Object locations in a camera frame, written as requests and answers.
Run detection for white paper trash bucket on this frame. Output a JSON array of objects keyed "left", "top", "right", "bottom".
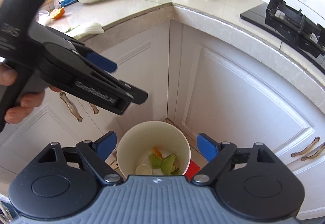
[{"left": 117, "top": 121, "right": 191, "bottom": 177}]

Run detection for person's left hand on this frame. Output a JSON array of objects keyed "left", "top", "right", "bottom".
[{"left": 1, "top": 60, "right": 61, "bottom": 131}]

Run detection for white cabbage scrap on counter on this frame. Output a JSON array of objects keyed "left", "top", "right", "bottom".
[{"left": 64, "top": 23, "right": 104, "bottom": 39}]

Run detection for vegetable scraps in bucket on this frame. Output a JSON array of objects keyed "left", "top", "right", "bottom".
[{"left": 135, "top": 148, "right": 180, "bottom": 176}]

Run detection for orange peel on counter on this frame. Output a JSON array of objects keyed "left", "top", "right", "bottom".
[{"left": 50, "top": 7, "right": 65, "bottom": 20}]

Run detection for black gas stove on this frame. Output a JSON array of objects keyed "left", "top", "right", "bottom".
[{"left": 240, "top": 0, "right": 324, "bottom": 72}]

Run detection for left cabinet door handle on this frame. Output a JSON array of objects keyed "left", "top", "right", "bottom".
[{"left": 60, "top": 91, "right": 83, "bottom": 122}]

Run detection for right cabinet handle lower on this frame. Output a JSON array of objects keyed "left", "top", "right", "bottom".
[{"left": 301, "top": 143, "right": 325, "bottom": 161}]

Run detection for right cabinet handle upper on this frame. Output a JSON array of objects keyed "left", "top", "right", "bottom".
[{"left": 291, "top": 136, "right": 320, "bottom": 157}]

